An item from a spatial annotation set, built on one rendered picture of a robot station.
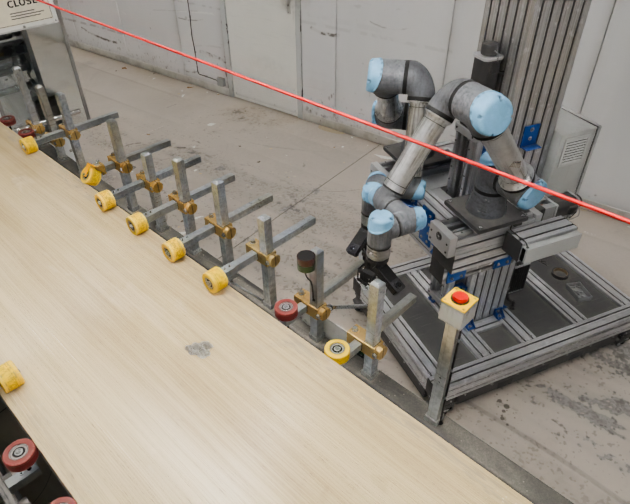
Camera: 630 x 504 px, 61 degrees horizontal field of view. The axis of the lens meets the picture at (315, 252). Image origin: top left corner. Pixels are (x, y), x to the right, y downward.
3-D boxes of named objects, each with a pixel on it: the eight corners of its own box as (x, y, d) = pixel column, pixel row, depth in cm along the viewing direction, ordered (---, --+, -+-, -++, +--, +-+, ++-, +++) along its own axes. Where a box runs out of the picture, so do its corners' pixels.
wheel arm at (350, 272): (359, 266, 210) (360, 257, 208) (366, 269, 208) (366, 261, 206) (279, 324, 186) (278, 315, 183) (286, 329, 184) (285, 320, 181)
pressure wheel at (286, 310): (287, 317, 192) (286, 293, 185) (303, 328, 188) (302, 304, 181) (271, 329, 187) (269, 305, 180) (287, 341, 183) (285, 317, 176)
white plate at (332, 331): (302, 319, 204) (302, 300, 198) (354, 355, 190) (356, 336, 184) (301, 320, 204) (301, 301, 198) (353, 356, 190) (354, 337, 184)
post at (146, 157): (166, 239, 259) (146, 149, 229) (171, 242, 257) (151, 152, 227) (160, 242, 257) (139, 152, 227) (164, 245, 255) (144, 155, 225)
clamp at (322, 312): (303, 298, 196) (303, 288, 193) (330, 316, 189) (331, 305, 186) (292, 306, 193) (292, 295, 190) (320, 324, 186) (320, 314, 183)
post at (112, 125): (135, 207, 268) (112, 116, 238) (139, 209, 266) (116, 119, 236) (129, 209, 266) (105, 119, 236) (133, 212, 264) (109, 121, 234)
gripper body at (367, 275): (370, 271, 181) (373, 243, 174) (391, 283, 177) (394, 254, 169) (356, 282, 177) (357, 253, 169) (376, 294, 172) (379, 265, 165)
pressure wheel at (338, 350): (323, 362, 176) (323, 338, 169) (347, 360, 176) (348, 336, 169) (325, 382, 169) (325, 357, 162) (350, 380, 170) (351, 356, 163)
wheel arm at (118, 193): (197, 160, 257) (196, 153, 255) (202, 162, 255) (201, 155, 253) (102, 201, 229) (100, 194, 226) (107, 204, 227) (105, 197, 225)
